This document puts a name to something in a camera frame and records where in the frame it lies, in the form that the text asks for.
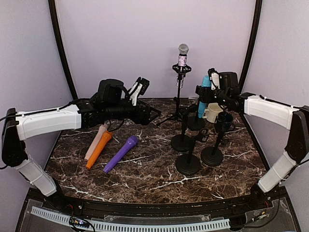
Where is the cream ceramic mug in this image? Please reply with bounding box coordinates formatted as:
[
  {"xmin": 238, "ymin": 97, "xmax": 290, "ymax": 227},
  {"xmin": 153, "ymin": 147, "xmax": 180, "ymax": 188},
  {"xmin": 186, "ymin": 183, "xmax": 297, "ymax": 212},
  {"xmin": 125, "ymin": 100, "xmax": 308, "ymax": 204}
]
[{"xmin": 202, "ymin": 103, "xmax": 223, "ymax": 123}]

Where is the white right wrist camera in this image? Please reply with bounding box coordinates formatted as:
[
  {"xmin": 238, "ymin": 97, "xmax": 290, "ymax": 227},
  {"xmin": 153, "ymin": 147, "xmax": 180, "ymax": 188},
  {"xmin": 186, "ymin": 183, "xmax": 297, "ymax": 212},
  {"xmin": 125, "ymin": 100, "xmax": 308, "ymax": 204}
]
[{"xmin": 208, "ymin": 68, "xmax": 220, "ymax": 90}]

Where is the dark blue ceramic mug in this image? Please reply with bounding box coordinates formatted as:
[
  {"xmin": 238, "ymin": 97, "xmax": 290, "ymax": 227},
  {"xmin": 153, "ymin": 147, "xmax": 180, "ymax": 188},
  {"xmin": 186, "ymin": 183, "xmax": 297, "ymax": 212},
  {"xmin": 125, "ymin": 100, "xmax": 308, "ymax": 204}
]
[{"xmin": 215, "ymin": 112, "xmax": 235, "ymax": 133}]

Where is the black tripod microphone stand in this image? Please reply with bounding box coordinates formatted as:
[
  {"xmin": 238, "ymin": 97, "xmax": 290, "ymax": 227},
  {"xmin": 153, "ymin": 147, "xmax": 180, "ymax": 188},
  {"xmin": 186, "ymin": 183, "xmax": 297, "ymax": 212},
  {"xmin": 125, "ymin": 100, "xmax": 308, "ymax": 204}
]
[{"xmin": 156, "ymin": 64, "xmax": 192, "ymax": 127}]

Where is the pink microphone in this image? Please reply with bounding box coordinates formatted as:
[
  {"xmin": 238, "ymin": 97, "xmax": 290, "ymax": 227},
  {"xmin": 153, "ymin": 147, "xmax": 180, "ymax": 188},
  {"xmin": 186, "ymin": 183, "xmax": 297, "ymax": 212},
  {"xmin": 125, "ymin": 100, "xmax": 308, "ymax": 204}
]
[{"xmin": 84, "ymin": 123, "xmax": 109, "ymax": 160}]

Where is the black round-base stand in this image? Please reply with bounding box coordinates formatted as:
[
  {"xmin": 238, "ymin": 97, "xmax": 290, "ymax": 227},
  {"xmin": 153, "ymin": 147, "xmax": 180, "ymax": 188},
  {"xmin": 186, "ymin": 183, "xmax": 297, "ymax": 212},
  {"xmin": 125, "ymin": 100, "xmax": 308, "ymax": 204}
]
[
  {"xmin": 170, "ymin": 104, "xmax": 197, "ymax": 152},
  {"xmin": 188, "ymin": 86, "xmax": 205, "ymax": 131},
  {"xmin": 201, "ymin": 112, "xmax": 226, "ymax": 167},
  {"xmin": 175, "ymin": 128, "xmax": 209, "ymax": 176}
]

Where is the purple microphone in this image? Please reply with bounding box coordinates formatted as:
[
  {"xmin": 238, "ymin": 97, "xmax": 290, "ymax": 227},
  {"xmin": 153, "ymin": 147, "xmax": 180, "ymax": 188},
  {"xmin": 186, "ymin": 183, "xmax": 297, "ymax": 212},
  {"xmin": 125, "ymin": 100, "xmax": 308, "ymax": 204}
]
[{"xmin": 103, "ymin": 135, "xmax": 138, "ymax": 174}]

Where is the black table edge rail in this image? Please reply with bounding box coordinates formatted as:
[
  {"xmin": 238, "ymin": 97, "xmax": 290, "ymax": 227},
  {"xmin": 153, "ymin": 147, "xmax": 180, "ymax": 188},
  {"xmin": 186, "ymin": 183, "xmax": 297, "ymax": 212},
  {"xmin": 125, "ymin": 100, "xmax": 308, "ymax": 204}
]
[{"xmin": 24, "ymin": 178, "xmax": 288, "ymax": 224}]

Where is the small circuit board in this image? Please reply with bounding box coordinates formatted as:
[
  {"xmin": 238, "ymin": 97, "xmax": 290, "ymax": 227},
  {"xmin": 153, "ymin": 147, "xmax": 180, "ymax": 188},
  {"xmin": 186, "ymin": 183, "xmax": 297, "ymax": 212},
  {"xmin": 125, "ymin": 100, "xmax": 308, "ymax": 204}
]
[{"xmin": 69, "ymin": 217, "xmax": 89, "ymax": 230}]

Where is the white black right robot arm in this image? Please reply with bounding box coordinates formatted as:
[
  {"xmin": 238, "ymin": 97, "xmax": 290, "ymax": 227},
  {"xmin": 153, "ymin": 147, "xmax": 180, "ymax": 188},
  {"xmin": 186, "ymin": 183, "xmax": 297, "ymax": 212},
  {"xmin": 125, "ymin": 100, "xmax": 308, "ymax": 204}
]
[{"xmin": 196, "ymin": 69, "xmax": 309, "ymax": 210}]

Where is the light blue microphone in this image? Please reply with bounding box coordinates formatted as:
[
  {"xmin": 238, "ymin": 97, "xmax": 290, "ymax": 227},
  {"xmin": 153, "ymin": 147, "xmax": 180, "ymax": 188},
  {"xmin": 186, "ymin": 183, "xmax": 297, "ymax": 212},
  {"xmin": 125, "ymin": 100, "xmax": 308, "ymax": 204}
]
[{"xmin": 198, "ymin": 75, "xmax": 211, "ymax": 118}]

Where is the black enclosure frame post right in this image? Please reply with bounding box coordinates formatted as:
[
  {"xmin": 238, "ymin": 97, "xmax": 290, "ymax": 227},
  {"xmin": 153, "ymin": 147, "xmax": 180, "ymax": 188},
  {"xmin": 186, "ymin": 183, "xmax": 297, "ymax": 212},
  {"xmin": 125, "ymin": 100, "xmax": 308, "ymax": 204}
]
[{"xmin": 239, "ymin": 0, "xmax": 263, "ymax": 91}]

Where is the white slotted cable duct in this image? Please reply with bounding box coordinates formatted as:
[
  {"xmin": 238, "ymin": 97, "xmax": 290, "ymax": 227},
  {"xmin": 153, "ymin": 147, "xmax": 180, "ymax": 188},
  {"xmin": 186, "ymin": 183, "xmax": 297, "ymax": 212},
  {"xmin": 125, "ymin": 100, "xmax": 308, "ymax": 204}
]
[{"xmin": 30, "ymin": 206, "xmax": 230, "ymax": 232}]

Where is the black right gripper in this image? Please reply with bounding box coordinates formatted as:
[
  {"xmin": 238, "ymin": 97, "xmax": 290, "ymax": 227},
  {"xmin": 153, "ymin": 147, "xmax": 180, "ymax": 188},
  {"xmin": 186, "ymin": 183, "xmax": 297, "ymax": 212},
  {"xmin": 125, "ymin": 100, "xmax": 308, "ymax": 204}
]
[{"xmin": 199, "ymin": 86, "xmax": 229, "ymax": 106}]

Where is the black enclosure frame post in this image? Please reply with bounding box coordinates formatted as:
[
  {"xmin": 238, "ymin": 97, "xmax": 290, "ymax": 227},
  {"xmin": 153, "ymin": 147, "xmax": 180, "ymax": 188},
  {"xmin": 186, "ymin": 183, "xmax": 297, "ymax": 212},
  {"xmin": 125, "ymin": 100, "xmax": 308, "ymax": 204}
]
[
  {"xmin": 48, "ymin": 0, "xmax": 78, "ymax": 100},
  {"xmin": 239, "ymin": 0, "xmax": 263, "ymax": 91}
]

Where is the black enclosure frame post left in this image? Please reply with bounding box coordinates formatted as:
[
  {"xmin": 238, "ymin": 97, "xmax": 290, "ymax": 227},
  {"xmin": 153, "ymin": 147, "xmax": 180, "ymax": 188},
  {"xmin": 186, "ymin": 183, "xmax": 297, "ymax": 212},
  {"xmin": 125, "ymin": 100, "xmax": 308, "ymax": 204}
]
[{"xmin": 48, "ymin": 0, "xmax": 78, "ymax": 100}]

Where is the glitter silver microphone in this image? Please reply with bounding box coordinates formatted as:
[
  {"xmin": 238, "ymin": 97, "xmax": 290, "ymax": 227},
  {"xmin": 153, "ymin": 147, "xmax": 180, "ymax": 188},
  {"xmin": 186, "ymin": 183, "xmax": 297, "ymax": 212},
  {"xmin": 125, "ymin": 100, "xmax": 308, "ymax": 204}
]
[{"xmin": 177, "ymin": 43, "xmax": 189, "ymax": 88}]

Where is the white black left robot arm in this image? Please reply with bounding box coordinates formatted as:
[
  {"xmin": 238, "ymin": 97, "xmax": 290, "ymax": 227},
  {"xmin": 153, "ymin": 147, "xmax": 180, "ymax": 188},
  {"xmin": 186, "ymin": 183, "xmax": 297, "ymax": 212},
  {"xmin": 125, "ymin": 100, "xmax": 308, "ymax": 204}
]
[{"xmin": 1, "ymin": 77, "xmax": 161, "ymax": 211}]

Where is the orange microphone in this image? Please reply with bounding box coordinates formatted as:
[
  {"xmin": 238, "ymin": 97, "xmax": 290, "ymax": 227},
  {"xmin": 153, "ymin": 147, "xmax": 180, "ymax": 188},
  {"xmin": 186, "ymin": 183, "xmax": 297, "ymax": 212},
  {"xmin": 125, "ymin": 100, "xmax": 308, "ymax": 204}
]
[{"xmin": 86, "ymin": 131, "xmax": 113, "ymax": 170}]

